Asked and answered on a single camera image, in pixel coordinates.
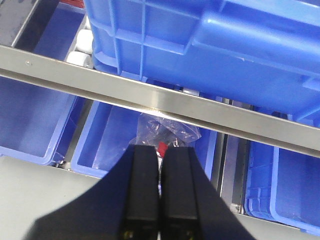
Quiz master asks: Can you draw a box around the blue bin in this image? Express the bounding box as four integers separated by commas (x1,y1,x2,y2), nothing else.
244,142,320,236
0,3,86,165
71,101,217,178

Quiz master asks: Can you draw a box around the white roller lower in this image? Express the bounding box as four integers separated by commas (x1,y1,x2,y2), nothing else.
66,51,92,68

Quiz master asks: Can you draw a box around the stainless steel shelf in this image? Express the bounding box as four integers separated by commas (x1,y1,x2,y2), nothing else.
0,0,320,159

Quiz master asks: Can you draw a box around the blue bin lower middle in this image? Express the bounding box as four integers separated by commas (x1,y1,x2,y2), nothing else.
71,101,217,178

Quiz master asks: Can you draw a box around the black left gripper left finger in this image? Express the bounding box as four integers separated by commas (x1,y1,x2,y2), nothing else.
125,145,159,222

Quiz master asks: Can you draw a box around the clear plastic bag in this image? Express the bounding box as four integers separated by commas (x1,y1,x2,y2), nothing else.
129,113,202,149

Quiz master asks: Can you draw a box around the blue bin lower right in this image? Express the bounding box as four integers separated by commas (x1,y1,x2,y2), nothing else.
244,142,320,236

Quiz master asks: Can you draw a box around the blue bin lower left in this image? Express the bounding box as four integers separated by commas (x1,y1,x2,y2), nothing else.
0,3,86,165

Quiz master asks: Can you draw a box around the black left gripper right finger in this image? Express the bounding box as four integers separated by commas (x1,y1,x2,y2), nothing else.
161,147,198,222

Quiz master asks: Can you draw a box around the small red object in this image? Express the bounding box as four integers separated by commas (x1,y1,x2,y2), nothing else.
157,141,169,157

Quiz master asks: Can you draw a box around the blue plastic crate middle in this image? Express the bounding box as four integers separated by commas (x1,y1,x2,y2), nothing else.
84,0,320,127

